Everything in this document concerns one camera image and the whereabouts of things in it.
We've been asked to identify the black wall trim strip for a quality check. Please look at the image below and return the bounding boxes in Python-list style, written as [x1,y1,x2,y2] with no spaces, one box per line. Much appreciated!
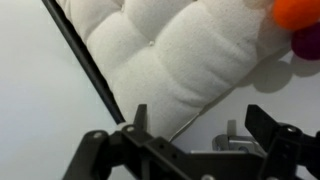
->
[41,0,127,125]

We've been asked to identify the large white tufted cushion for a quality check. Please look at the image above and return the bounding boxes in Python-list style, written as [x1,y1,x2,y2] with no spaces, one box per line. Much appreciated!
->
[54,0,295,140]

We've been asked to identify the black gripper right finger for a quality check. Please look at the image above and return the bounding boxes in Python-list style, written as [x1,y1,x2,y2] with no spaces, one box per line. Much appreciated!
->
[244,103,320,180]

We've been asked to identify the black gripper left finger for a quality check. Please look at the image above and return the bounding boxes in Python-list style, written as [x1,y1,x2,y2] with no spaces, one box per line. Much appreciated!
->
[62,103,192,180]

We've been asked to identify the multicolour felt ball garland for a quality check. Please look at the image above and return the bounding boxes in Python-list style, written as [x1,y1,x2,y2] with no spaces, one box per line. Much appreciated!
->
[244,0,320,62]

